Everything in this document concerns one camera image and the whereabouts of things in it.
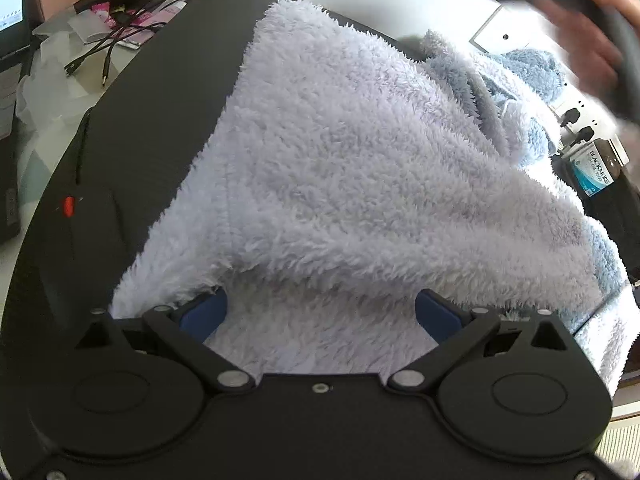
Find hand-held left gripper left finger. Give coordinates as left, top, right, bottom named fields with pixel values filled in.
left=74, top=286, right=254, bottom=396

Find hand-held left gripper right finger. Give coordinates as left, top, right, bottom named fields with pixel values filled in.
left=386, top=288, right=572, bottom=394

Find white and blue fleece garment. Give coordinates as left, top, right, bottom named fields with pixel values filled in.
left=112, top=0, right=632, bottom=392

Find person's right hand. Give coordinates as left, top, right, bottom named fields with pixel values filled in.
left=541, top=0, right=640, bottom=98

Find blue and white carton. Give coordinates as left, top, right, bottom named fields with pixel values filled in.
left=569, top=139, right=631, bottom=198

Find black ribbed mat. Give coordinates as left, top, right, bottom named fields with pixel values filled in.
left=0, top=0, right=427, bottom=480

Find dark flat object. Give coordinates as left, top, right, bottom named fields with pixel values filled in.
left=0, top=122, right=24, bottom=244

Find white plastic bag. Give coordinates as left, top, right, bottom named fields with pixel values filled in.
left=14, top=9, right=132, bottom=132

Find pink packets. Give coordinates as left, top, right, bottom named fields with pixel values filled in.
left=91, top=1, right=189, bottom=52

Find open laptop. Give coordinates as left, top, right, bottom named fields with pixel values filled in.
left=0, top=0, right=32, bottom=62

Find white wall socket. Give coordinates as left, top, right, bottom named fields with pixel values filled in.
left=549, top=94, right=602, bottom=149

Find black usb cable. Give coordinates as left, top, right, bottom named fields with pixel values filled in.
left=64, top=19, right=168, bottom=79
left=101, top=29, right=153, bottom=87

